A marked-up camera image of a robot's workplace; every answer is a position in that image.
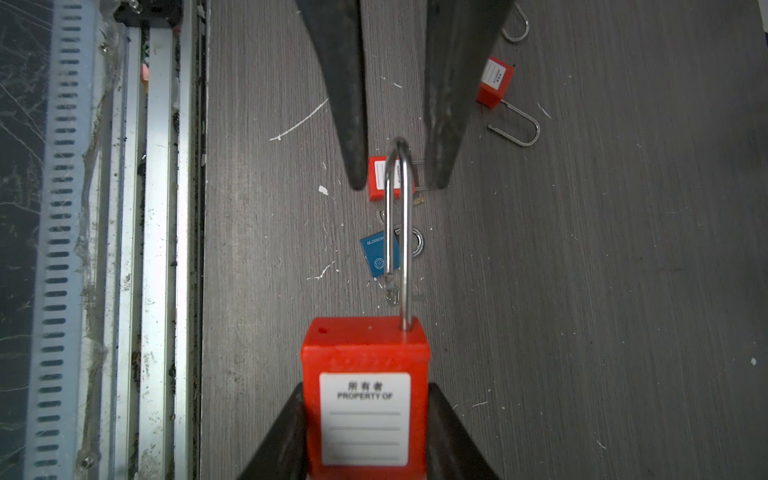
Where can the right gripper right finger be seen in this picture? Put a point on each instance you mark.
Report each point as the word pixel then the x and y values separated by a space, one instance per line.
pixel 451 453

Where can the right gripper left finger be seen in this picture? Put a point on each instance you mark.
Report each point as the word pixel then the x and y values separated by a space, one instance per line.
pixel 282 454

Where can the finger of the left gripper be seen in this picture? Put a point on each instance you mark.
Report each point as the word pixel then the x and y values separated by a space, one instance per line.
pixel 458 41
pixel 335 29

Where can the red padlock long shackle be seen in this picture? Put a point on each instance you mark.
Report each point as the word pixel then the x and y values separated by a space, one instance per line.
pixel 376 183

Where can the blue padlock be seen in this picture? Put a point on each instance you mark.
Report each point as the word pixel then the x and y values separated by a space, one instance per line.
pixel 374 250

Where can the black padlock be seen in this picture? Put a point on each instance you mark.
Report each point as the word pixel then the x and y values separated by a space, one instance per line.
pixel 518 25

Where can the white cable duct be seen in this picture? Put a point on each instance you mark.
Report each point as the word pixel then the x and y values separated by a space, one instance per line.
pixel 53 396

